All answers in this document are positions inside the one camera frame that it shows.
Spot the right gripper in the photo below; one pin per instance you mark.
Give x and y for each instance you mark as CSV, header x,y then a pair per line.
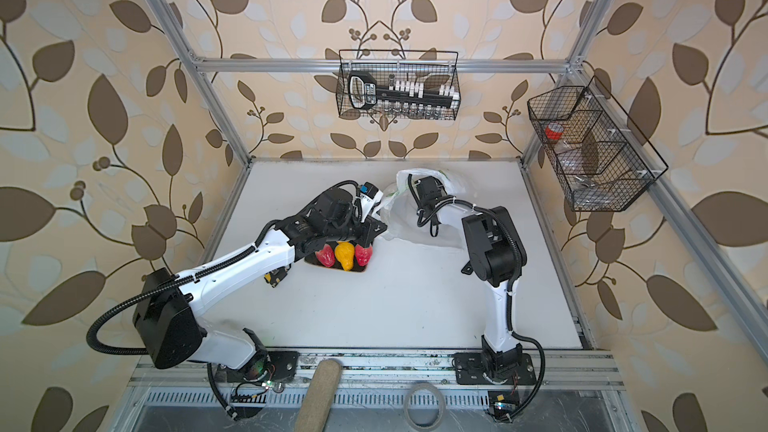
x,y
420,206

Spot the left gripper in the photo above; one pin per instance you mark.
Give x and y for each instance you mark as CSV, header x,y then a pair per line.
x,y
371,230

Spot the red fake strawberry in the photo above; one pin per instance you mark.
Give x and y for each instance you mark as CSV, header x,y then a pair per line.
x,y
326,256
362,255

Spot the white plastic bag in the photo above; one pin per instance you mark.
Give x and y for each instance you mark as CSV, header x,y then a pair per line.
x,y
408,207

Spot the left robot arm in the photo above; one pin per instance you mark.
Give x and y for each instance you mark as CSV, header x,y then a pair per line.
x,y
170,314

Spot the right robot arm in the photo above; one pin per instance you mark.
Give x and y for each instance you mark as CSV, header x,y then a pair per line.
x,y
496,256

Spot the black square plate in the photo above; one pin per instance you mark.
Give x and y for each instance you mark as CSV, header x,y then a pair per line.
x,y
310,259

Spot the yellow black tape measure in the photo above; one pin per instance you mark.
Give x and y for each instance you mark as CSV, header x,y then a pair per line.
x,y
276,276

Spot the black adjustable wrench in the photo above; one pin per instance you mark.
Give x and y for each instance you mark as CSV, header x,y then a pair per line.
x,y
467,269

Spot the black socket tool set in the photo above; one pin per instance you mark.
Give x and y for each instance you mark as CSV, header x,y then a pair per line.
x,y
403,96

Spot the red item in basket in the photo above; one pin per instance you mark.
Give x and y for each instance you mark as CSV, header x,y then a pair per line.
x,y
553,132

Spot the cardboard tube roll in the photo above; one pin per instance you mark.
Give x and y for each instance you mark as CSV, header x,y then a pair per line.
x,y
319,398

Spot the tape roll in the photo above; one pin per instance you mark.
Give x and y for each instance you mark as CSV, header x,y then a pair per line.
x,y
421,396

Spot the rear wire basket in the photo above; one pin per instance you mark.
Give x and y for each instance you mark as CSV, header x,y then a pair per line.
x,y
432,66

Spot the side wire basket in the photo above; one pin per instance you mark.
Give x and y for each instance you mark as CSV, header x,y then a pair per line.
x,y
605,159

